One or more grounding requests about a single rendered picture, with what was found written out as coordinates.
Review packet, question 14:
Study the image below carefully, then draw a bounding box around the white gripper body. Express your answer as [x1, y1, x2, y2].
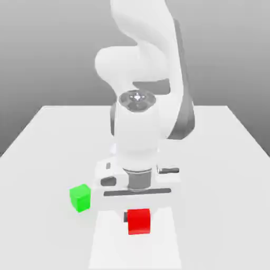
[94, 184, 182, 212]

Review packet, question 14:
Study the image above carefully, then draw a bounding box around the small red cube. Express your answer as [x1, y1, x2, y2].
[127, 208, 151, 235]

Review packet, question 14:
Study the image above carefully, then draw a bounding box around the small green cube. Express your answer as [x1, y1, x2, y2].
[69, 184, 92, 213]

